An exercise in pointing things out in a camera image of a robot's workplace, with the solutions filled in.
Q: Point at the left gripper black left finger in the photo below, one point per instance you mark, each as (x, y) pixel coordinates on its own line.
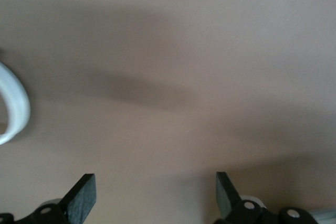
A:
(81, 197)

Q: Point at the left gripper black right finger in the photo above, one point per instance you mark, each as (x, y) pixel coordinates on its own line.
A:
(225, 195)

